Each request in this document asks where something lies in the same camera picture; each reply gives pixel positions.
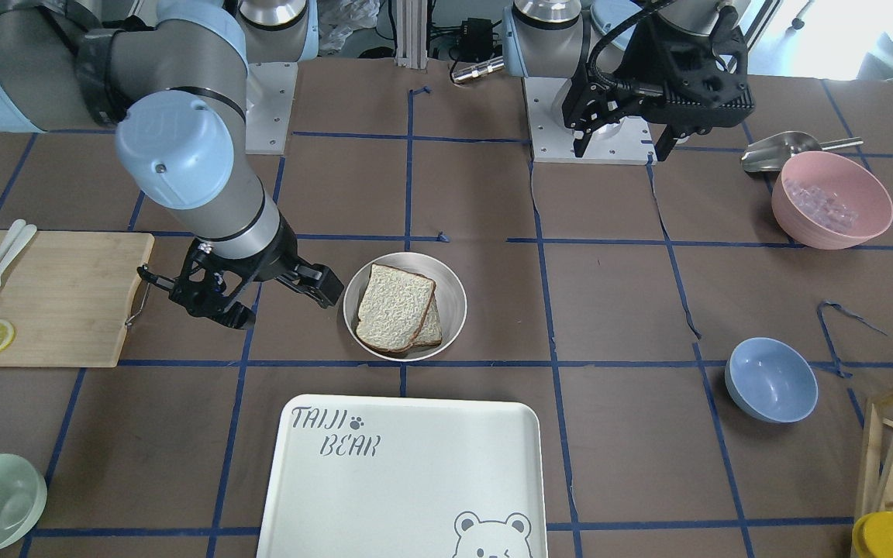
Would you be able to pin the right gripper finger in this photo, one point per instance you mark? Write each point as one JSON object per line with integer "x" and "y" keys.
{"x": 316, "y": 281}
{"x": 226, "y": 310}

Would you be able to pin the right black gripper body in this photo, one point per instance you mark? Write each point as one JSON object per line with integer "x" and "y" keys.
{"x": 270, "y": 259}

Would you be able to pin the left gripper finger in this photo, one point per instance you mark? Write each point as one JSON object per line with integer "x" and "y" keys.
{"x": 668, "y": 139}
{"x": 584, "y": 123}

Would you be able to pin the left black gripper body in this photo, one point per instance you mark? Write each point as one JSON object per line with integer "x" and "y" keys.
{"x": 623, "y": 71}

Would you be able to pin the bread slice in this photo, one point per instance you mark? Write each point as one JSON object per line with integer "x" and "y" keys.
{"x": 392, "y": 308}

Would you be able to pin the white round plate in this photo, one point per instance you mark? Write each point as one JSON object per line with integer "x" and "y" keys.
{"x": 451, "y": 298}

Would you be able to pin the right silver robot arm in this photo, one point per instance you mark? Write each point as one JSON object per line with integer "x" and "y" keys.
{"x": 177, "y": 94}

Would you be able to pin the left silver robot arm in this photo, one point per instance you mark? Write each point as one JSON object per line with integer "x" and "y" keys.
{"x": 545, "y": 38}

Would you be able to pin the metal scoop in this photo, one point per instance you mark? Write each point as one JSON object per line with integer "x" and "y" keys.
{"x": 770, "y": 154}

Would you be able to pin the bottom toast slice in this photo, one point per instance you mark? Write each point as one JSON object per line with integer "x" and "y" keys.
{"x": 430, "y": 334}

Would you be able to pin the bamboo cutting board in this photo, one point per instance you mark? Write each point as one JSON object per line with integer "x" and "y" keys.
{"x": 68, "y": 294}

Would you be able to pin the pink bowl with ice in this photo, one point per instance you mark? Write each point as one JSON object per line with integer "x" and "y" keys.
{"x": 828, "y": 202}

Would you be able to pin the white bear tray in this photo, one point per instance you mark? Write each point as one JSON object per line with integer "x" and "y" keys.
{"x": 356, "y": 476}

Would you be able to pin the blue bowl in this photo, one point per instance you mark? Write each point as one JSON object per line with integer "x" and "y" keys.
{"x": 771, "y": 381}

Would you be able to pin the yellow mug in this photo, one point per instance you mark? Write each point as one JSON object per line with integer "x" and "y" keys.
{"x": 873, "y": 535}

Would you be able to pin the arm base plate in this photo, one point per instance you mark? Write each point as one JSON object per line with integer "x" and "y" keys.
{"x": 626, "y": 143}
{"x": 270, "y": 95}

